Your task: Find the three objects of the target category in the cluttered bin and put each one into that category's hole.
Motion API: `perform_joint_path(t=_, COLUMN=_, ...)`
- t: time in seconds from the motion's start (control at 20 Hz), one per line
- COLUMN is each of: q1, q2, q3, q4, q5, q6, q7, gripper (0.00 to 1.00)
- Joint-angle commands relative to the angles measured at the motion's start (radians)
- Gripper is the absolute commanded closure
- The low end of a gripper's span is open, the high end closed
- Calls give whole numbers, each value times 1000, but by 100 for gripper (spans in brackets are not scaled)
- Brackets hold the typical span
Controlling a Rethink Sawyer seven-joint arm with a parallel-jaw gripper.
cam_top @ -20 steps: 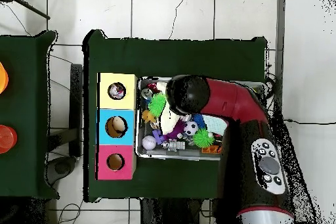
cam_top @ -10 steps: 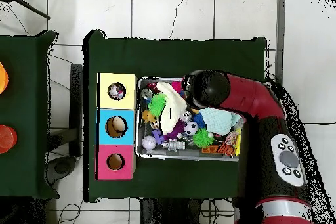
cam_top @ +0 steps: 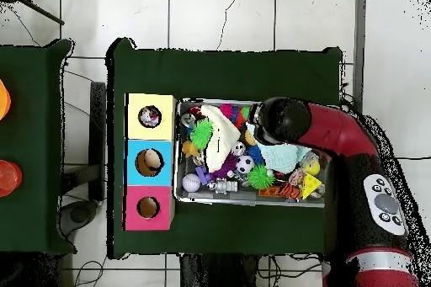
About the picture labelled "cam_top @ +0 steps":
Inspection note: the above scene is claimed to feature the cream knitted cloth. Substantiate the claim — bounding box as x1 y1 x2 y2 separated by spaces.
200 104 242 173

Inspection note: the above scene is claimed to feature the light blue knitted cloth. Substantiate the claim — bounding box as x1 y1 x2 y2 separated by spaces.
245 121 312 174

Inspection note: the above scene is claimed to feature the colourful patterned cloth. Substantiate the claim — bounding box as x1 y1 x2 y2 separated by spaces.
139 106 162 128

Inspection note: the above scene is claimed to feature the shallow mesh bin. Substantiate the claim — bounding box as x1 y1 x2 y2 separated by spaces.
174 97 338 209

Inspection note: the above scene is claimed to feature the wooden box with three holes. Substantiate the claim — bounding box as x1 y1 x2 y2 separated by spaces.
121 92 178 232

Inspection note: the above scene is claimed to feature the multicolour spiky caterpillar toy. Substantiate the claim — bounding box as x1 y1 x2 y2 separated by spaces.
220 103 252 130

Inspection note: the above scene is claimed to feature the dark green tablecloth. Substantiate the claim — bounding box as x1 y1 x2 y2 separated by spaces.
0 38 77 256
105 37 344 263

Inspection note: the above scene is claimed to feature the black and white soccer ball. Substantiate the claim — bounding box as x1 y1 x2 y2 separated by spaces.
235 155 256 175

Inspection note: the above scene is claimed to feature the green spiky toy with eyes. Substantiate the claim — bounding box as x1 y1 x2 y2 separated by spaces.
189 118 215 151

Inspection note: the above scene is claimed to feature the purple spiky ball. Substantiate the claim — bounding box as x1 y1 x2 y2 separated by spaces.
210 153 238 180

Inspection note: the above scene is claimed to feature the green spiky ball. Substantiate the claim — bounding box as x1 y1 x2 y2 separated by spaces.
247 164 275 190

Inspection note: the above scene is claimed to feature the orange tiger plush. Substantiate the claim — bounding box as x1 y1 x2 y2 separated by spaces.
277 180 303 200

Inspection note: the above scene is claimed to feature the yellow cheese wedge toy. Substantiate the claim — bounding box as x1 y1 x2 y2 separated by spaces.
301 172 323 200

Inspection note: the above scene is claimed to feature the white toy baseball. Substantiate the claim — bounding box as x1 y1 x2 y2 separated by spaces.
181 173 202 193

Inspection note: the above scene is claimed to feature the black metal rod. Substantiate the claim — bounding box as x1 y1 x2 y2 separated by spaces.
0 0 66 26

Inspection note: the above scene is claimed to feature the orange plastic cup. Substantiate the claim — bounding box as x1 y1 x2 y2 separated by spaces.
0 77 12 121

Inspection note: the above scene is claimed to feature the red plastic cup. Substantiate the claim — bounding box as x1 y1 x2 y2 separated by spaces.
0 159 24 198

